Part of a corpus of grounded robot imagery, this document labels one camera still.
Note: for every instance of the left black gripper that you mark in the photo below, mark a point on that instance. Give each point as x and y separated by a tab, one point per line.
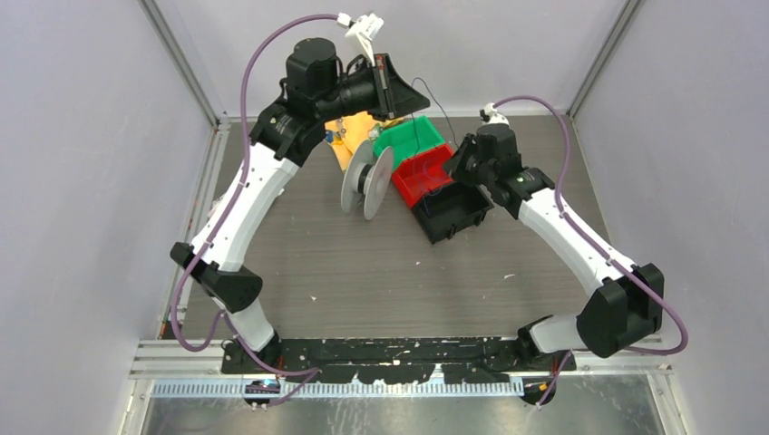
394	96

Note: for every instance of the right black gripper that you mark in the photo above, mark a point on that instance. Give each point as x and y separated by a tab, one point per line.
456	167

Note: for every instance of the grey plastic cable spool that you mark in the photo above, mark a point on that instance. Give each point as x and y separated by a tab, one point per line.
366	179

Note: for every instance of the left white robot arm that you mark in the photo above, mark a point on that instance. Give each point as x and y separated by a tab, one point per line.
275	149

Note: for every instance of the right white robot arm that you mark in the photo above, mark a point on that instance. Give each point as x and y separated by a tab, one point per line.
620	310

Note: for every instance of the black plastic bin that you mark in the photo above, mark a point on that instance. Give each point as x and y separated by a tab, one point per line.
451	209

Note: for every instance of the green plastic bin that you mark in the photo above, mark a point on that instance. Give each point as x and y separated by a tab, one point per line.
407	139

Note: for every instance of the red plastic bin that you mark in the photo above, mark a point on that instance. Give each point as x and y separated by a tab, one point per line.
422	174

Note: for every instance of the yellow patterned cloth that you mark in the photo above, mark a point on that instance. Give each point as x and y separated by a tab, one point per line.
344	135

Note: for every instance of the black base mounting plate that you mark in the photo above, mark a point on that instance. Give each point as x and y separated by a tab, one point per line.
461	360

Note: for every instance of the white patterned cloth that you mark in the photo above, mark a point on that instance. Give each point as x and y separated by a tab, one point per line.
213	213

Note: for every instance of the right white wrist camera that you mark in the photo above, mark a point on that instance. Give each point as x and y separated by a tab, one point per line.
491	116

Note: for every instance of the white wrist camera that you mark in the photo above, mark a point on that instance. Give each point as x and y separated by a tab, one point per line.
361	31
491	116

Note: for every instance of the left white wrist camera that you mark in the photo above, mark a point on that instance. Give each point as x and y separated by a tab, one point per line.
361	31

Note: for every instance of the white slotted cable duct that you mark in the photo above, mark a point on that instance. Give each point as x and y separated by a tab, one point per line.
273	389

